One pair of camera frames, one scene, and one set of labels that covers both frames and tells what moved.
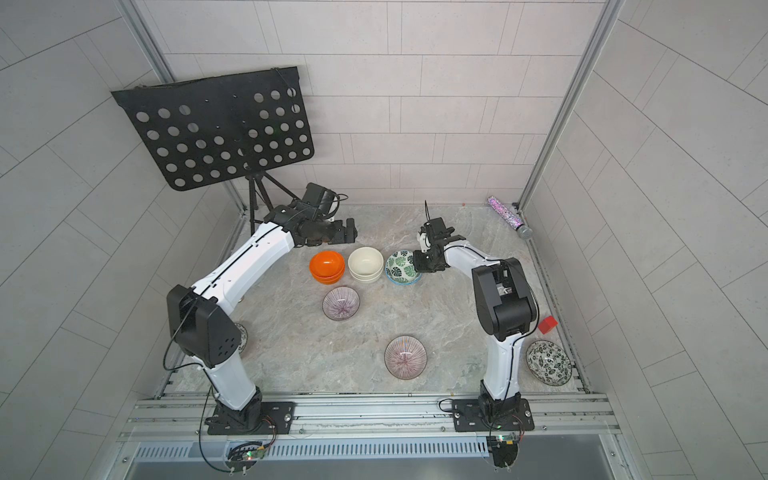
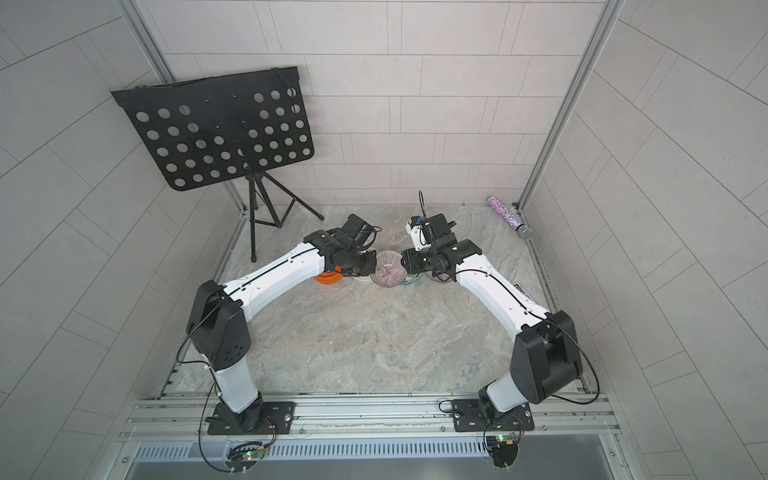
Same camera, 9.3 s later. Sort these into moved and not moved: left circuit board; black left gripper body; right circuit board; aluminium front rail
Moved: black left gripper body
Not moved: aluminium front rail; right circuit board; left circuit board
